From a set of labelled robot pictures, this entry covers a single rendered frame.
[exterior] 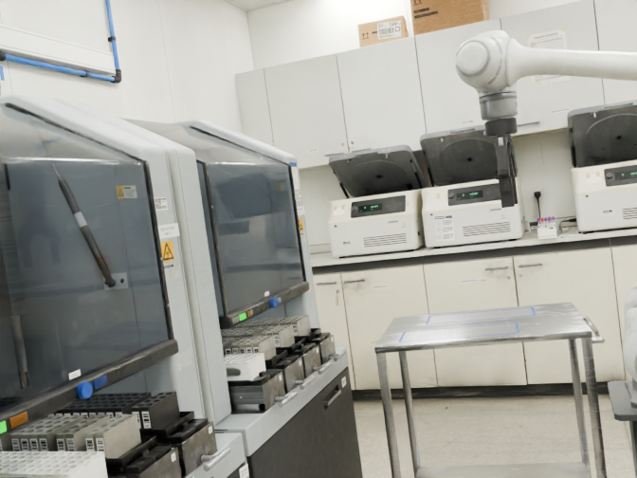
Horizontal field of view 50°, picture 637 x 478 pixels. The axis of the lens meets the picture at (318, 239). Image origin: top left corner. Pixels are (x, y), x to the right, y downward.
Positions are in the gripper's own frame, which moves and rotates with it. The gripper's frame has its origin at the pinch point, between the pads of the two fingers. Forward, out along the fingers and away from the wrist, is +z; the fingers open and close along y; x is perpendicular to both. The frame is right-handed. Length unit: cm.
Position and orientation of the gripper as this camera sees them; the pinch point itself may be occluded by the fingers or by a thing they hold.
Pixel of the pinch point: (509, 201)
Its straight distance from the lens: 174.6
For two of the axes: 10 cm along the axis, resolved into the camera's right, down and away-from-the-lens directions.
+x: -9.3, 1.1, 3.4
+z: 1.3, 9.9, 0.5
